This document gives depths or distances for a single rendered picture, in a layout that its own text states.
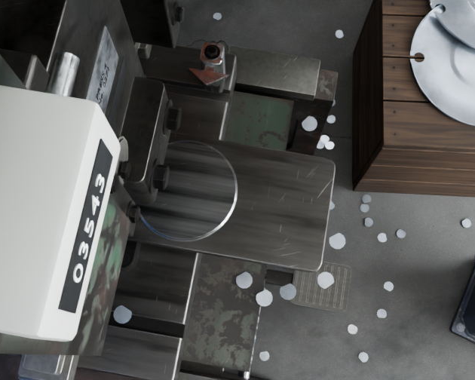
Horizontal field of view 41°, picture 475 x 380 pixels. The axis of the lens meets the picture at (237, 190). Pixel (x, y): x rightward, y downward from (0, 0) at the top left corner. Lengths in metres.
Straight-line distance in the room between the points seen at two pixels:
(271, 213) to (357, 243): 0.83
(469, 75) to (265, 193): 0.70
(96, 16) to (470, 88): 0.99
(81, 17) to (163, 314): 0.46
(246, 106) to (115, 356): 0.39
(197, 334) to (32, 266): 0.69
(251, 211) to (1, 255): 0.58
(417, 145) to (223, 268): 0.55
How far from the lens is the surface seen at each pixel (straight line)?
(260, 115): 0.93
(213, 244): 0.74
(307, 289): 1.36
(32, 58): 0.28
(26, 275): 0.18
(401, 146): 1.27
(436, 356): 1.57
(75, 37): 0.43
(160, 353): 0.81
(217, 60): 0.80
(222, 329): 0.86
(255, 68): 0.96
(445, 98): 1.32
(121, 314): 0.81
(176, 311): 0.81
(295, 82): 0.95
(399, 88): 1.31
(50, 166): 0.19
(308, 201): 0.75
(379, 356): 1.54
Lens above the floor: 1.51
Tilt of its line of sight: 75 degrees down
